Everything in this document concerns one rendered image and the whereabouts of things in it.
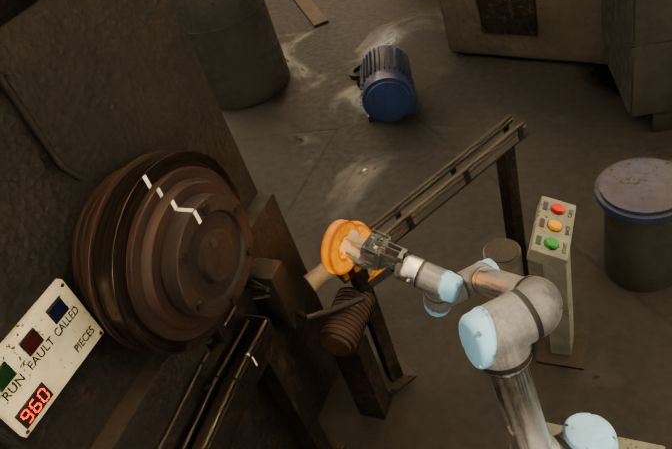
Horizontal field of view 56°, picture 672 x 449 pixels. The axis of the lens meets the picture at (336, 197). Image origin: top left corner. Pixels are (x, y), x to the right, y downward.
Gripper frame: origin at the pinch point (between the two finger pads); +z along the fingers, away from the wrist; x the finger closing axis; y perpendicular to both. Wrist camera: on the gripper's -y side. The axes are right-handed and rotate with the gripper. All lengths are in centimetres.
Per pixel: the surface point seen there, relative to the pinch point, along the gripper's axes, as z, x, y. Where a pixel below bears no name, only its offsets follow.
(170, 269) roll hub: 13, 46, 31
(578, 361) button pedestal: -72, -41, -65
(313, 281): 7.1, 4.0, -18.7
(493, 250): -35, -38, -23
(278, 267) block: 14.6, 10.3, -9.5
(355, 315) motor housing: -5.4, 0.2, -32.6
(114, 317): 20, 58, 25
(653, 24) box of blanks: -50, -174, -9
